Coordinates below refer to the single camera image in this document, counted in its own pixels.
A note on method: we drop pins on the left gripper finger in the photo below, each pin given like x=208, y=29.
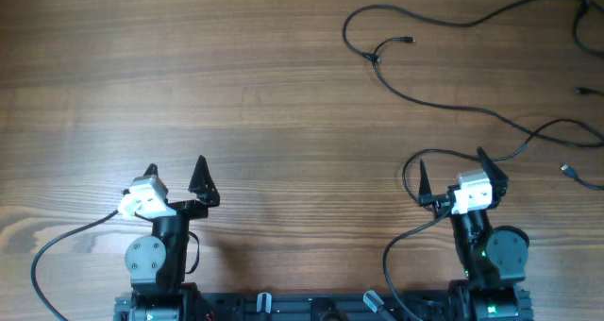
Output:
x=202, y=185
x=151, y=171

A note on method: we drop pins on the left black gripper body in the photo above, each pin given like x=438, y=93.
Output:
x=190, y=210

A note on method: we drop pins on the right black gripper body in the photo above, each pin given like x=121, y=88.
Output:
x=442, y=204

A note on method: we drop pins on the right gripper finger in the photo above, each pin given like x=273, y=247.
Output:
x=425, y=196
x=498, y=179

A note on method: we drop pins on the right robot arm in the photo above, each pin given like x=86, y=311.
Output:
x=494, y=259

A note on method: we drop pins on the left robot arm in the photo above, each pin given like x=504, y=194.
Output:
x=157, y=262

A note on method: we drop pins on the black base frame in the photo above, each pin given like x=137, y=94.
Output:
x=325, y=307

